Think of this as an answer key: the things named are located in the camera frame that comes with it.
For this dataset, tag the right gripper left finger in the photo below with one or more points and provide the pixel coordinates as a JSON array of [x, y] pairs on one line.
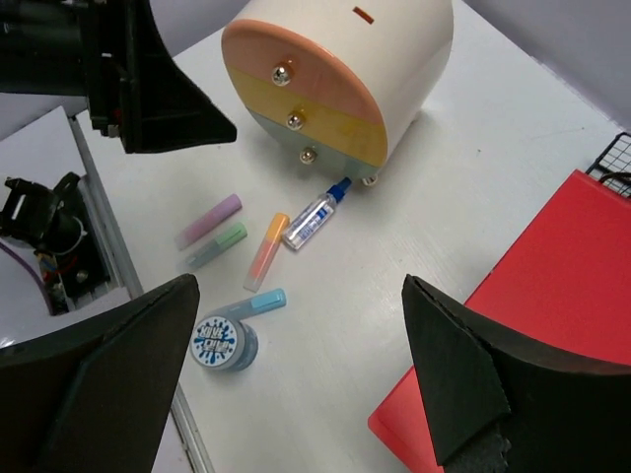
[[35, 379]]

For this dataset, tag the aluminium table edge rail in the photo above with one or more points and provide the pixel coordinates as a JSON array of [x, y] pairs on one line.
[[126, 389]]

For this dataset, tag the blue highlighter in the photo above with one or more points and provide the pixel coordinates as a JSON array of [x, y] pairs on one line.
[[254, 306]]

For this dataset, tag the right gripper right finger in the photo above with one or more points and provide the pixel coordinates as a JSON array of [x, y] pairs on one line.
[[496, 400]]

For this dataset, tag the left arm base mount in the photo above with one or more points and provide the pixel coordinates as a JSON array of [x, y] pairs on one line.
[[55, 225]]

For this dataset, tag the clear blue-capped spray bottle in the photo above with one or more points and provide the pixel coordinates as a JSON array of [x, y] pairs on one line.
[[315, 215]]

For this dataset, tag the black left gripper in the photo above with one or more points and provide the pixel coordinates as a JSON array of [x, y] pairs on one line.
[[68, 49]]

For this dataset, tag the orange highlighter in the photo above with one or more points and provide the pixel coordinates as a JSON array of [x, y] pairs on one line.
[[266, 252]]

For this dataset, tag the green highlighter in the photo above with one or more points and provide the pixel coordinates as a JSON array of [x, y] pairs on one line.
[[216, 246]]

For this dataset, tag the black wire mesh rack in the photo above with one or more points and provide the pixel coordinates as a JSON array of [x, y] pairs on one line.
[[612, 167]]

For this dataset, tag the round cream drawer organizer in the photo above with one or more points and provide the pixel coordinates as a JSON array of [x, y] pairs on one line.
[[338, 83]]

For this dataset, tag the red folder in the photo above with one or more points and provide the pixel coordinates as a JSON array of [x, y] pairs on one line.
[[565, 282]]

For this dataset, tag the purple highlighter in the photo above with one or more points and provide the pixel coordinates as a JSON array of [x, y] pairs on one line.
[[208, 221]]

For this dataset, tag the round blue slime jar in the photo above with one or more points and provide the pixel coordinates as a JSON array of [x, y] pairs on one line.
[[223, 344]]

